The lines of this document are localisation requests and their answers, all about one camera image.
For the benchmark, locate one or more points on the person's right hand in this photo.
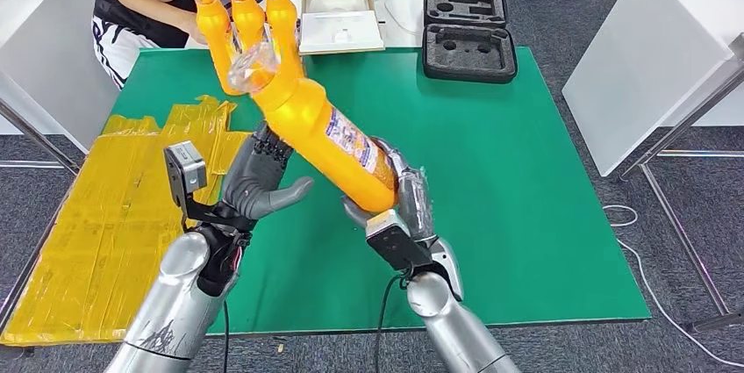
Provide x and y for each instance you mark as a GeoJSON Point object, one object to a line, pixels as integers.
{"type": "Point", "coordinates": [192, 27]}

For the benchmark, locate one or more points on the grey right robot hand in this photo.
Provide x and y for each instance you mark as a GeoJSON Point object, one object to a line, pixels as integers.
{"type": "Point", "coordinates": [415, 207]}

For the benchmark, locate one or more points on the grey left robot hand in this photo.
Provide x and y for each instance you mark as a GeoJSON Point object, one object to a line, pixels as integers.
{"type": "Point", "coordinates": [256, 184]}

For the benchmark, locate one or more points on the orange detergent bottle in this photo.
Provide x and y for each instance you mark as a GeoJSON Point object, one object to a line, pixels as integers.
{"type": "Point", "coordinates": [247, 21]}
{"type": "Point", "coordinates": [282, 21]}
{"type": "Point", "coordinates": [212, 33]}
{"type": "Point", "coordinates": [325, 143]}

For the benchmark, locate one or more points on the person's right forearm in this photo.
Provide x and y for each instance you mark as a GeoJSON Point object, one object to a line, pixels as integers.
{"type": "Point", "coordinates": [145, 4]}

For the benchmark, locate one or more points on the person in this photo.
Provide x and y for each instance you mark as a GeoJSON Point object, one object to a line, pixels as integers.
{"type": "Point", "coordinates": [145, 30]}

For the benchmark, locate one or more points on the green table board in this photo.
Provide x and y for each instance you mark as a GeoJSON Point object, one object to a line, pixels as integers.
{"type": "Point", "coordinates": [465, 155]}

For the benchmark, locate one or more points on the white moulded box insert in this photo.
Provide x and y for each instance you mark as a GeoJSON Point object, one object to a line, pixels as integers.
{"type": "Point", "coordinates": [338, 3]}

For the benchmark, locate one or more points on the open cardboard box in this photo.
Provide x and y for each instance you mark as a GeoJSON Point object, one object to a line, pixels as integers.
{"type": "Point", "coordinates": [342, 33]}

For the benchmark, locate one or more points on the black foam-lined case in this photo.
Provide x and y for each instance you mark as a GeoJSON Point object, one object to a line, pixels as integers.
{"type": "Point", "coordinates": [469, 52]}

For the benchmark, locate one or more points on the yellow taped plastic sheet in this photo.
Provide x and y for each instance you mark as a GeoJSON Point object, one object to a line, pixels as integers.
{"type": "Point", "coordinates": [87, 231]}

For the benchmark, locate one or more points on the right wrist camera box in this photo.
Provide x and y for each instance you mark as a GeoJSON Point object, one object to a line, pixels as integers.
{"type": "Point", "coordinates": [395, 242]}

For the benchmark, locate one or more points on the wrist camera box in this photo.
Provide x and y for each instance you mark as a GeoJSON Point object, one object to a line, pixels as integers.
{"type": "Point", "coordinates": [395, 242]}
{"type": "Point", "coordinates": [186, 175]}

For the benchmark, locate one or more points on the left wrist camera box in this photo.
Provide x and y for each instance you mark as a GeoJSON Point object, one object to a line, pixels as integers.
{"type": "Point", "coordinates": [186, 175]}

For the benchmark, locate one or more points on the silver metal frame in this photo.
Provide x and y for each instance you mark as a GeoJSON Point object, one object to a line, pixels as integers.
{"type": "Point", "coordinates": [697, 106]}
{"type": "Point", "coordinates": [35, 134]}

